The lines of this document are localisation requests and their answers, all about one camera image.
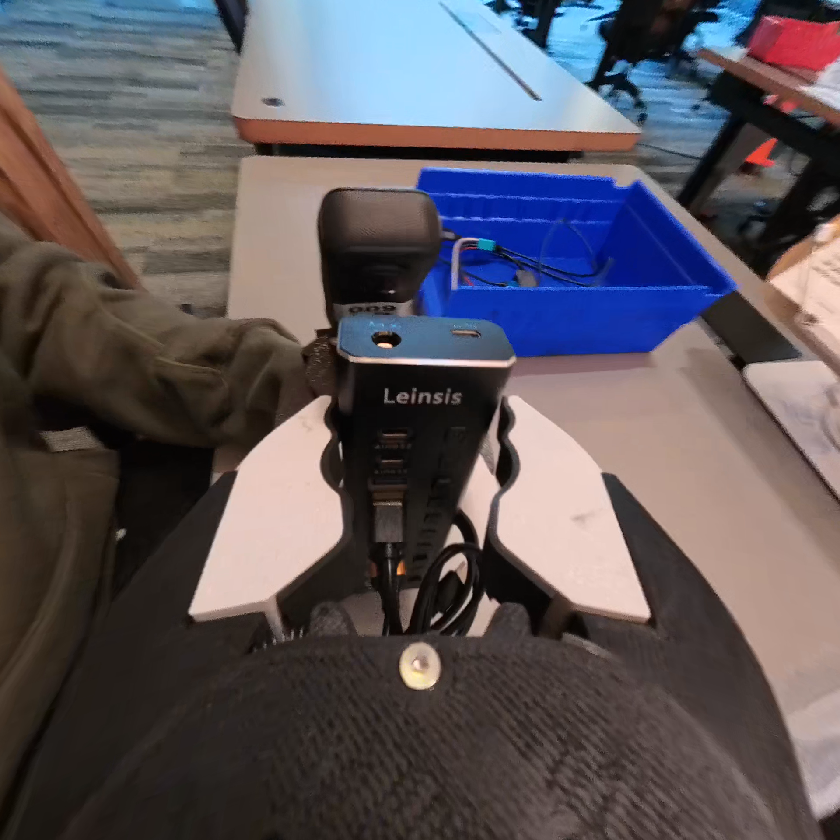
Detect blue plastic bin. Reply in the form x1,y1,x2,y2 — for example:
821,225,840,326
416,167,737,358

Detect person's left forearm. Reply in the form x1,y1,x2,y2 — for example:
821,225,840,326
0,230,316,454

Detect wooden partition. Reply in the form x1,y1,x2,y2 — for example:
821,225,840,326
0,66,142,290

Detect red box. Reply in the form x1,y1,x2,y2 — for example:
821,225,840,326
747,14,840,70

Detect wooden-edged table with black legs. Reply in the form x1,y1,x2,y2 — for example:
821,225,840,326
676,46,840,250

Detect white cable with teal connector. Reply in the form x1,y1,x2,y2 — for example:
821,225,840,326
449,238,503,290

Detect black office chair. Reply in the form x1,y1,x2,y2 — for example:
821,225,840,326
587,0,719,109

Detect grey desk with orange edge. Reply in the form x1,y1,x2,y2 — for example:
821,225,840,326
231,0,642,153

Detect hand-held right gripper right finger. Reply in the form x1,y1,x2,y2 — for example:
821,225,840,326
486,394,652,641

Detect black cable with gold plug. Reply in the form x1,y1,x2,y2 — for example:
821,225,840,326
371,499,404,637

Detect person's green jacket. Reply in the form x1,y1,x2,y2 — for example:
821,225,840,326
0,420,126,808

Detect clear plastic container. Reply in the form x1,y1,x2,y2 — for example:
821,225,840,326
743,360,840,503

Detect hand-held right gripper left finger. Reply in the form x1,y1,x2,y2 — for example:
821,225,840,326
188,394,358,641

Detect black USB hub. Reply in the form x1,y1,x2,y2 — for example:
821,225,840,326
335,315,516,592

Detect cardboard box with white paper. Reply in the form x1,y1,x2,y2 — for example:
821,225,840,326
764,220,840,371

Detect thin black wires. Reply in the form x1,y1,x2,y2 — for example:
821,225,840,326
459,246,614,290

